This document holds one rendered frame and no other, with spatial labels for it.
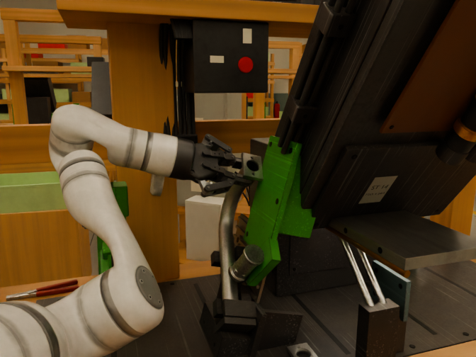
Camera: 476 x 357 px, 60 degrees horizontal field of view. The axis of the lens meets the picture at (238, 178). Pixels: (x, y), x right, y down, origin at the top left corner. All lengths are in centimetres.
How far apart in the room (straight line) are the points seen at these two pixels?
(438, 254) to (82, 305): 48
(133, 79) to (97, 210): 46
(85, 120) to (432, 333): 74
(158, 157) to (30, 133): 45
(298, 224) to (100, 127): 37
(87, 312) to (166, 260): 57
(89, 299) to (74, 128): 28
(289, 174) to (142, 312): 33
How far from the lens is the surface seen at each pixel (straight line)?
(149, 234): 105
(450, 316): 100
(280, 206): 70
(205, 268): 115
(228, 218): 85
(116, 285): 52
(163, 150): 72
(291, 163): 69
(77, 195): 62
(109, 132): 71
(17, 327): 36
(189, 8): 90
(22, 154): 110
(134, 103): 99
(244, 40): 93
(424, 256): 65
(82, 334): 53
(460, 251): 69
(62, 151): 73
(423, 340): 90
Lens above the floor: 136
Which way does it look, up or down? 12 degrees down
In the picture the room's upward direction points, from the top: straight up
